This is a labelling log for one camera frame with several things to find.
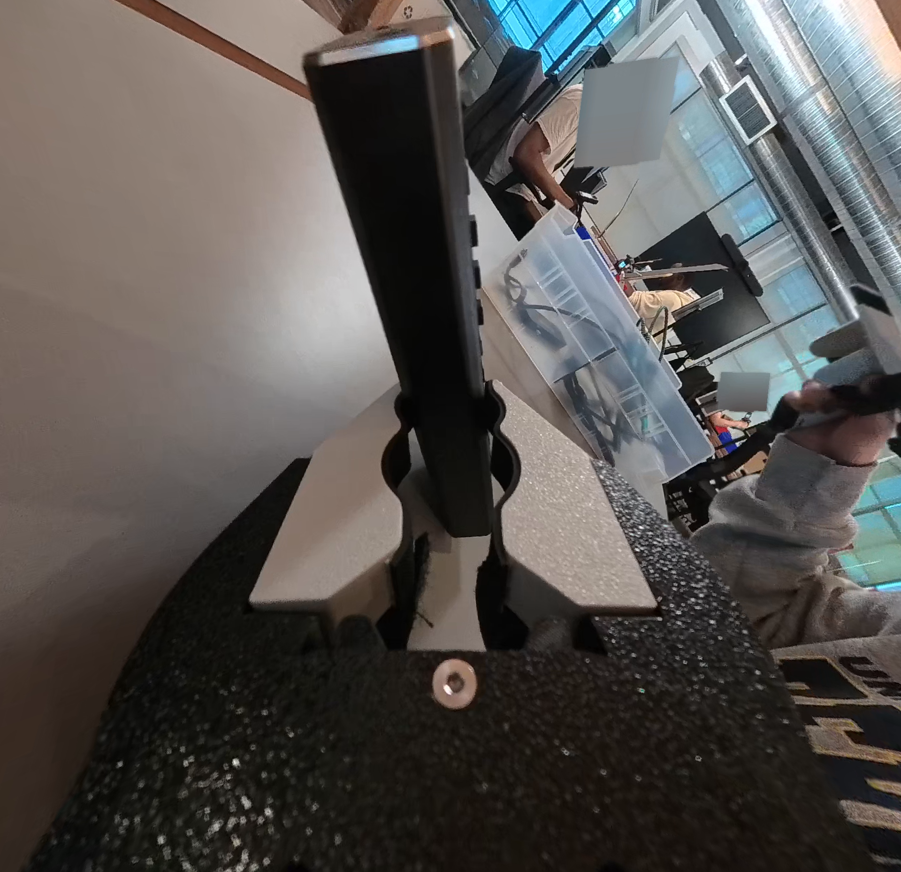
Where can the person's right forearm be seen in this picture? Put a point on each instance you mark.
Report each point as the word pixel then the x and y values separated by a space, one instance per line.
pixel 774 534

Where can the white wall vent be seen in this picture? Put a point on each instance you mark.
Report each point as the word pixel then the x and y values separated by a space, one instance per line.
pixel 747 110

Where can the silver spiral air duct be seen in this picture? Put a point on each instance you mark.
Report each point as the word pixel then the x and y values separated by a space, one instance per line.
pixel 809 112

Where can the black office chair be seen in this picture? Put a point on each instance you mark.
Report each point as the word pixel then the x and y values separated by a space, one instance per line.
pixel 711 481

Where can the black jacket on chair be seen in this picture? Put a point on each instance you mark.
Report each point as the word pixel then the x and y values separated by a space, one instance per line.
pixel 503 104

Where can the person's grey printed sweatshirt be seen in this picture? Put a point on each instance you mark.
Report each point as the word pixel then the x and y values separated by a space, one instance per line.
pixel 845 745

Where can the large grid window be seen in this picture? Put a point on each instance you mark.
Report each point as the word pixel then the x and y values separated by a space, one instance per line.
pixel 549 6

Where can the person's right hand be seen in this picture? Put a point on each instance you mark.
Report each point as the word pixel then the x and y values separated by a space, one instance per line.
pixel 852 439

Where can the blue plastic bin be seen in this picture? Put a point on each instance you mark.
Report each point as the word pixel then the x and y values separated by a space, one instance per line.
pixel 585 236

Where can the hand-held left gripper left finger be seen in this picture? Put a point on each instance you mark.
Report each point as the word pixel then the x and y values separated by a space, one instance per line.
pixel 331 527

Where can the black wall screen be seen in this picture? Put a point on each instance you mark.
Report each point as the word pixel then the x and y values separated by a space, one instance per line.
pixel 690 242

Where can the clear plastic organizer box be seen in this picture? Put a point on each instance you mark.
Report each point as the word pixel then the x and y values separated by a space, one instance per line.
pixel 563 252

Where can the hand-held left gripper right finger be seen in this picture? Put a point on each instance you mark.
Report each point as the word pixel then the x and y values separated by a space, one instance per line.
pixel 570 527

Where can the black video bar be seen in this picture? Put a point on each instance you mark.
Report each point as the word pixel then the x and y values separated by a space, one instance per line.
pixel 740 261

